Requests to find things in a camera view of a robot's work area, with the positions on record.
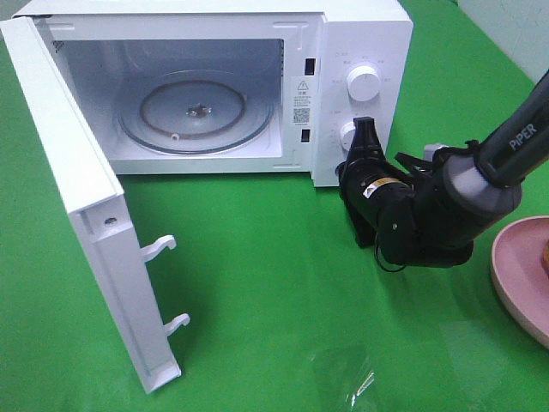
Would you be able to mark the lower white microwave knob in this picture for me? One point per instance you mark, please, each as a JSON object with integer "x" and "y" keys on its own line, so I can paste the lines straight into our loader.
{"x": 347, "y": 132}

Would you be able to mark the white microwave knob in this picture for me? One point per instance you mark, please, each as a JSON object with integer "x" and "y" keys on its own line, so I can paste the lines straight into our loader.
{"x": 347, "y": 132}
{"x": 363, "y": 83}

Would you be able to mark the white microwave oven body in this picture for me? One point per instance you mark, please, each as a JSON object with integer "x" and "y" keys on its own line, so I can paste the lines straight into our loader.
{"x": 102, "y": 46}

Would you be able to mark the burger with lettuce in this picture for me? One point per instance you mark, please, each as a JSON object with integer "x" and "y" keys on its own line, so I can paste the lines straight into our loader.
{"x": 545, "y": 257}

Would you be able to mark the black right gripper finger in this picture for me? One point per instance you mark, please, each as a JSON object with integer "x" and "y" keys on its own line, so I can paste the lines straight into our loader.
{"x": 363, "y": 137}
{"x": 376, "y": 143}

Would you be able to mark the white microwave door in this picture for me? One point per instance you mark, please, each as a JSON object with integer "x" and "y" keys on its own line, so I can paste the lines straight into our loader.
{"x": 95, "y": 204}

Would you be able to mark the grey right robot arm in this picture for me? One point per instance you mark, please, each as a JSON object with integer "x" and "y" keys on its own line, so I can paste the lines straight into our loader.
{"x": 428, "y": 212}

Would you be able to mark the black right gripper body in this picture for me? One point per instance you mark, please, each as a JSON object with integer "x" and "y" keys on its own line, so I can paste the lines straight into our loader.
{"x": 368, "y": 186}

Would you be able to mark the glass microwave turntable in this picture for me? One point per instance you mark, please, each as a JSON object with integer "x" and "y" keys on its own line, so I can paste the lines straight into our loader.
{"x": 198, "y": 112}

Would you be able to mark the pink round plate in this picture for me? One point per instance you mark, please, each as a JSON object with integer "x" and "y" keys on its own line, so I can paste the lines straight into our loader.
{"x": 520, "y": 273}

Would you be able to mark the upper white microwave knob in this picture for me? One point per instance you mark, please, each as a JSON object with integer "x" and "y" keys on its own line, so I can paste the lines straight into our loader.
{"x": 363, "y": 83}

